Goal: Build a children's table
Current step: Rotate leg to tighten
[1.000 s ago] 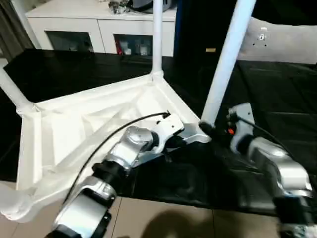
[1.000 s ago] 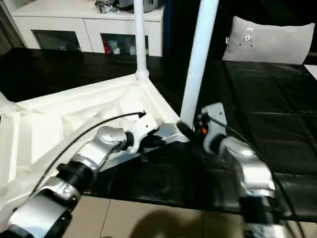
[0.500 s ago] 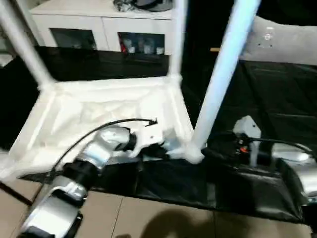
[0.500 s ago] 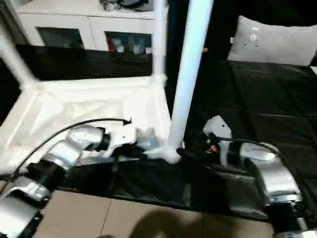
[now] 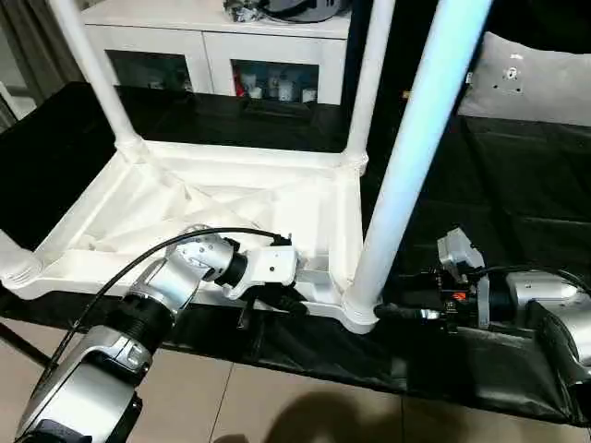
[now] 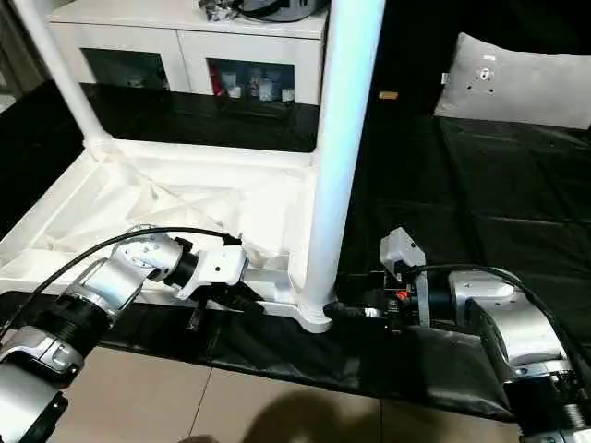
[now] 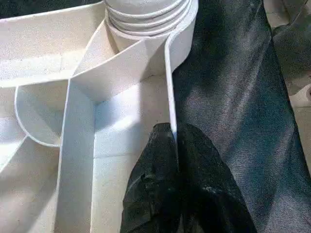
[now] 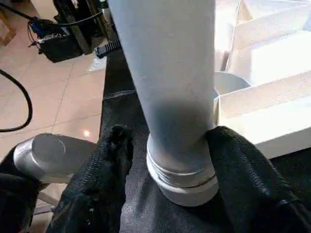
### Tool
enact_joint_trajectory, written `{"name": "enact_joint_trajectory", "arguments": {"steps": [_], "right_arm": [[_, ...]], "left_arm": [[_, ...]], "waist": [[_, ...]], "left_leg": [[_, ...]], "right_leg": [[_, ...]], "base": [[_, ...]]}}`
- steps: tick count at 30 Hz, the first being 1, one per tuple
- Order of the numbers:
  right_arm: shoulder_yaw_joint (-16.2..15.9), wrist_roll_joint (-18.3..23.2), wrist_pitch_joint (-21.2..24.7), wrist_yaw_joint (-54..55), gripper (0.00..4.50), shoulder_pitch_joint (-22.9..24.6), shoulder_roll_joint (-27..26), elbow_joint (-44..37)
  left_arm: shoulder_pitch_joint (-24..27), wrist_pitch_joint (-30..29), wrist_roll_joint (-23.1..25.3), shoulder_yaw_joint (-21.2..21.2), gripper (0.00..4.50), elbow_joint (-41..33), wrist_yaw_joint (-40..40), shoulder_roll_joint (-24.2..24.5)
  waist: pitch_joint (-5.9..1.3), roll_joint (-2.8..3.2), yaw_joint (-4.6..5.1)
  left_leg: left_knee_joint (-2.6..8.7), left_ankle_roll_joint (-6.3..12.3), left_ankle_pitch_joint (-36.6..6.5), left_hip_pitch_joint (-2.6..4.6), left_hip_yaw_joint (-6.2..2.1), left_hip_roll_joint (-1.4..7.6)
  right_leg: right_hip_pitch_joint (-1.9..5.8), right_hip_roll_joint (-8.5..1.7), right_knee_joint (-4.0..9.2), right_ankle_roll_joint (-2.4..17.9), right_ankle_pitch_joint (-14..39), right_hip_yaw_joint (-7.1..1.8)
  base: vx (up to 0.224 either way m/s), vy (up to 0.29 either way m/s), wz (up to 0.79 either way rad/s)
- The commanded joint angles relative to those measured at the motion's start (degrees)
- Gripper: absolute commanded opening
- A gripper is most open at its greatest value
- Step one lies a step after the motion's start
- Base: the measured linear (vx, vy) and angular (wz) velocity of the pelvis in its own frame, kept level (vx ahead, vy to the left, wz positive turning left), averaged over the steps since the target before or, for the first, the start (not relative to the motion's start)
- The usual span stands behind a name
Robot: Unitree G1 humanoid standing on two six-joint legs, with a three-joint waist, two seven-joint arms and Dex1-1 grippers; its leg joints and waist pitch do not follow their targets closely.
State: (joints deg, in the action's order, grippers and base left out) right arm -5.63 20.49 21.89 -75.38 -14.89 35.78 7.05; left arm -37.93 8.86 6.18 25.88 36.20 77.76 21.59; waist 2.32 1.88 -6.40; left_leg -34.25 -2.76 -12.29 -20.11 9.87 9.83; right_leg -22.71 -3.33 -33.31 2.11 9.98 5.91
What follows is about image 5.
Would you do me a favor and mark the white plastic table top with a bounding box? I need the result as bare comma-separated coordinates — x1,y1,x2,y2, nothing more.
0,138,384,336

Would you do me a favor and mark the black work mat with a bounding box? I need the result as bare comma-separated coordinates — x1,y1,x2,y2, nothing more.
0,80,591,425

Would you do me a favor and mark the light grey pillow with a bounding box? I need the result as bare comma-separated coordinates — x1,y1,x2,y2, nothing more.
456,30,591,128

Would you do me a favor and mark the white cabinet with glass doors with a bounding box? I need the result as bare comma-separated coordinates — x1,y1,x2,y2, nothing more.
82,0,355,106

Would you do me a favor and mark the black sofa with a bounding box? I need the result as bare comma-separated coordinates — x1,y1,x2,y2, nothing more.
341,0,591,126

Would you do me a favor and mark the grey curtain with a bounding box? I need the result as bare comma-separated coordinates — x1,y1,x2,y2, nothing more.
0,0,84,135

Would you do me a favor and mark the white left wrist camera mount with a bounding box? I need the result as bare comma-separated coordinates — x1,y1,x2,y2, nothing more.
220,246,299,301

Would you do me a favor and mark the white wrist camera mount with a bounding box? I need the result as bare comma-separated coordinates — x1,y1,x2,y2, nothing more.
220,246,299,301
437,225,491,329

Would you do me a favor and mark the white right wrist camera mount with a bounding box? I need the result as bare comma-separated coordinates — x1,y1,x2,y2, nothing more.
437,225,491,329

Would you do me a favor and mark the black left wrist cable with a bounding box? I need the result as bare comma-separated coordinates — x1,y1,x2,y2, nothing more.
43,228,293,384

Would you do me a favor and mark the black table frame leg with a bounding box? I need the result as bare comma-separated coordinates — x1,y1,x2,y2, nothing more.
0,320,52,365

